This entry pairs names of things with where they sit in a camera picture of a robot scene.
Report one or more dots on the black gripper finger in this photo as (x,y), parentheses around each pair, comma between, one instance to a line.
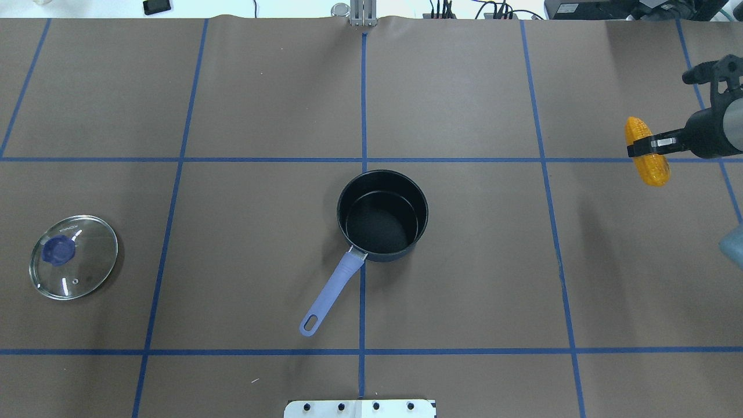
(660,144)

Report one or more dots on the aluminium frame post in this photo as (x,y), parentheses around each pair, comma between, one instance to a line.
(363,13)

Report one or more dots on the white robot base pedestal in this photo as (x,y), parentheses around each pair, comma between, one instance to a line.
(362,408)

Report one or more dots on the yellow corn cob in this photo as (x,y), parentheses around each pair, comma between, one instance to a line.
(653,168)

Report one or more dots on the small metal cylinder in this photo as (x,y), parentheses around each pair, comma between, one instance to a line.
(340,10)

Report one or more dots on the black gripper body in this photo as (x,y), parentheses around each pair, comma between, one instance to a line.
(703,133)

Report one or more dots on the small black square device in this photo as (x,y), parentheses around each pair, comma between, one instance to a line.
(153,7)

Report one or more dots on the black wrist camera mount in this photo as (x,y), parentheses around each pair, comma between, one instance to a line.
(723,76)

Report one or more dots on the dark blue saucepan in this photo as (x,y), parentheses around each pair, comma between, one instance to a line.
(382,214)

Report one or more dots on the glass pot lid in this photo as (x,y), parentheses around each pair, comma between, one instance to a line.
(73,257)

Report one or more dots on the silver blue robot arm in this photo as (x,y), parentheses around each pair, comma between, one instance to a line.
(709,133)

